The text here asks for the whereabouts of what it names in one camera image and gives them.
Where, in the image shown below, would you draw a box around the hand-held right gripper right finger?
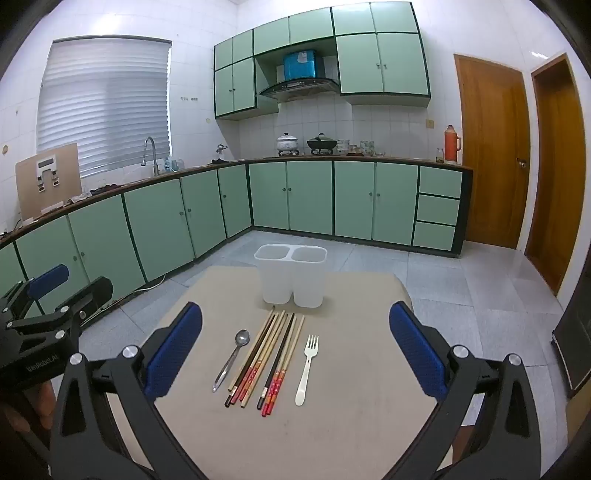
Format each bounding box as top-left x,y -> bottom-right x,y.
389,301 -> 542,480

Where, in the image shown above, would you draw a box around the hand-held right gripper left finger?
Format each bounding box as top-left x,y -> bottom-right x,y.
50,302 -> 218,480

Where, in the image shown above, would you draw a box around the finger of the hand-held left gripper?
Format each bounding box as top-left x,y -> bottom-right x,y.
0,264 -> 70,320
7,276 -> 114,341

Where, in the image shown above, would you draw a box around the metal spoon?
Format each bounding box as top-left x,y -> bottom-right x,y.
212,329 -> 251,393

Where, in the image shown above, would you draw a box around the black chopstick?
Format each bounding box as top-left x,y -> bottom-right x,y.
257,313 -> 296,410
224,314 -> 279,408

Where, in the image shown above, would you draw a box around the plain wooden chopstick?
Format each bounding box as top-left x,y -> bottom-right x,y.
240,313 -> 290,409

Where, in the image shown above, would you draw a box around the white plastic fork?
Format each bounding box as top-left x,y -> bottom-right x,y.
295,335 -> 320,407

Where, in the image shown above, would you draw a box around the white double utensil holder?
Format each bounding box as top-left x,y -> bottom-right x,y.
254,243 -> 328,309

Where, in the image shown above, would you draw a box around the person's left hand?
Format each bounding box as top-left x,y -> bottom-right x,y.
0,383 -> 56,445

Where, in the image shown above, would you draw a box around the brown cardboard panel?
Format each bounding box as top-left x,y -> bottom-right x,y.
15,143 -> 83,220

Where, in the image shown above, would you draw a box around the metal kitchen faucet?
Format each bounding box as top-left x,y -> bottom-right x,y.
141,136 -> 161,177

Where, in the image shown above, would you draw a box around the black appliance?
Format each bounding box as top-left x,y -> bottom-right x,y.
551,295 -> 591,398

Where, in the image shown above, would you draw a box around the white window blind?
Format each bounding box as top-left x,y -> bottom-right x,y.
36,38 -> 172,178

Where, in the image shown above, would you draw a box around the green base kitchen cabinets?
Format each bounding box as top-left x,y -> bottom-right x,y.
0,157 -> 474,319

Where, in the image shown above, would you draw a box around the orange thermos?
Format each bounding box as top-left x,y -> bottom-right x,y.
444,124 -> 462,165

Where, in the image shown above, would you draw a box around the black wok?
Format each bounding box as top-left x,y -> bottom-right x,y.
307,133 -> 340,154

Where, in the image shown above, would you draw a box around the black range hood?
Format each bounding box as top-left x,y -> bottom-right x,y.
259,78 -> 340,103

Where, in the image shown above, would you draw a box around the blue box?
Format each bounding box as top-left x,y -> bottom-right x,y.
283,48 -> 320,80

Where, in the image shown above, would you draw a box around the floor cable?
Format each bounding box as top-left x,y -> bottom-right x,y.
99,272 -> 167,310

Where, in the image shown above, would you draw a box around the wooden door with handle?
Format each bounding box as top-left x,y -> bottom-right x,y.
454,54 -> 532,251

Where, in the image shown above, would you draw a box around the green upper wall cabinets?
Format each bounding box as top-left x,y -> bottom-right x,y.
213,1 -> 431,121

